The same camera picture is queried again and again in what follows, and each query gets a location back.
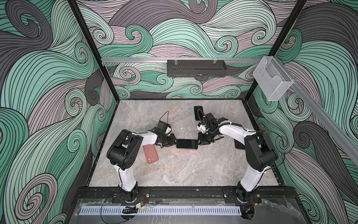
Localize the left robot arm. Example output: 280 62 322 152
106 121 177 201

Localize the black wall tray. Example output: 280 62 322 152
167 59 227 77

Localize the white slotted cable duct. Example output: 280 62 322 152
79 206 241 216

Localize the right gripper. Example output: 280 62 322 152
194 129 218 144

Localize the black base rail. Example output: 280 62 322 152
75 186 297 199

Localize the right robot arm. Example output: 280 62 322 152
194 106 278 201

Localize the aluminium wall rail back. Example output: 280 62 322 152
101 57 261 64

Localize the aluminium wall rail right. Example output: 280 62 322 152
273 57 358 164

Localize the pink phone case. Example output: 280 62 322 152
143 145 159 164
177 148 197 151

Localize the black phone case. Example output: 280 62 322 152
194 106 204 121

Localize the aluminium wall rail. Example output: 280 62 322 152
101 57 261 64
273 57 358 164

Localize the clear acrylic wall holder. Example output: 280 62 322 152
253 56 294 101

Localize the purple-edged black smartphone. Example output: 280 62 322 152
176 139 198 149

